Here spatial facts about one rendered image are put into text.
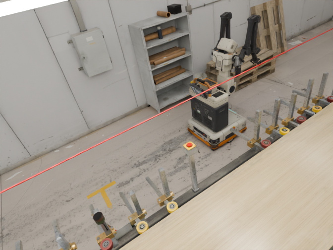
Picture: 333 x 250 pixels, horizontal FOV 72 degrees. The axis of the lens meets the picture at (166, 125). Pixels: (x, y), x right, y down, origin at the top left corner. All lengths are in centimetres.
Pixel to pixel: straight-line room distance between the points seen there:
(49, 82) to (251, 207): 321
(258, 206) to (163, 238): 68
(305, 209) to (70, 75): 341
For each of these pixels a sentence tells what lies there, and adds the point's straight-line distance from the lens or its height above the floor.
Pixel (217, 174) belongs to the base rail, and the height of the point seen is 70.
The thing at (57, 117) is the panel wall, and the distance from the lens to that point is 412.
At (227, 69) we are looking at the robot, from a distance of 318.
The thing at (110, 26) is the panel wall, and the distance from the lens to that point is 395.
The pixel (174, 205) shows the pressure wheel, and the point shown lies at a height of 91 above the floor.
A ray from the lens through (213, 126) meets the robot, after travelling 317.
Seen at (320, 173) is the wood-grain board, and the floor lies 90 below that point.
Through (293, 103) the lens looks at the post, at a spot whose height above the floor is 101.
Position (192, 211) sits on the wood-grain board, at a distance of 173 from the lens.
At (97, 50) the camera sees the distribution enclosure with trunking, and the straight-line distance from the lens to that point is 368.
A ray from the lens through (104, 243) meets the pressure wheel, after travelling 176.
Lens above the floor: 235
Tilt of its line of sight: 36 degrees down
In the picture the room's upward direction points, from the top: 11 degrees counter-clockwise
